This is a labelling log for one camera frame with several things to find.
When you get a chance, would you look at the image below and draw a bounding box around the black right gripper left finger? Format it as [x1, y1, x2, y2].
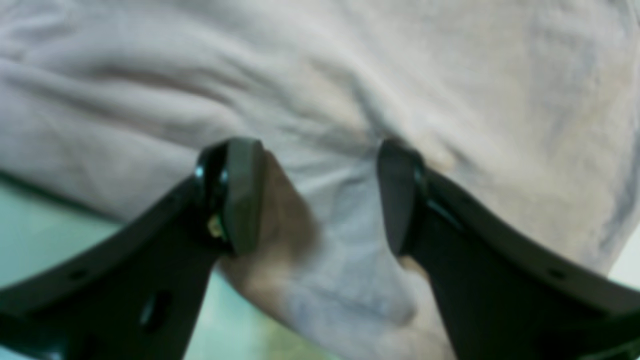
[1, 137, 265, 360]

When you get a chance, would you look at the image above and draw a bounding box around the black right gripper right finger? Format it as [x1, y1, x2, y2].
[377, 140, 640, 360]

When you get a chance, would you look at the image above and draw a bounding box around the pink t-shirt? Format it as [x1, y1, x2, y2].
[0, 0, 639, 360]

